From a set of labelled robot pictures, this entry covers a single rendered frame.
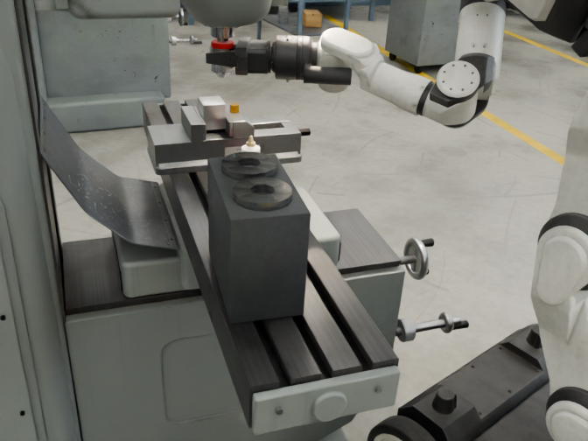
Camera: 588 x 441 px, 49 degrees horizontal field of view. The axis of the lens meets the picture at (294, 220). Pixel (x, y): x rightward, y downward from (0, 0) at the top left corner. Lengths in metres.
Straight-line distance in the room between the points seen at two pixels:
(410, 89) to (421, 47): 4.54
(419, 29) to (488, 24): 4.47
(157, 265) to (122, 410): 0.39
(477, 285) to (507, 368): 1.38
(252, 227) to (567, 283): 0.59
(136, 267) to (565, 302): 0.83
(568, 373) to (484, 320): 1.41
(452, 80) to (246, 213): 0.50
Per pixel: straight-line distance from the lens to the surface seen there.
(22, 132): 1.22
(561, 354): 1.38
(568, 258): 1.22
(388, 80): 1.30
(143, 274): 1.40
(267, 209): 0.94
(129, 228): 1.38
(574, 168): 1.23
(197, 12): 1.29
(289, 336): 1.01
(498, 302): 2.91
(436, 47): 5.91
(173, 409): 1.66
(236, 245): 0.95
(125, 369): 1.54
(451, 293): 2.89
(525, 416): 1.56
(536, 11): 1.19
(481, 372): 1.60
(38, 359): 1.43
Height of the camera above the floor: 1.60
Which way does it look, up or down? 29 degrees down
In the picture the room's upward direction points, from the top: 3 degrees clockwise
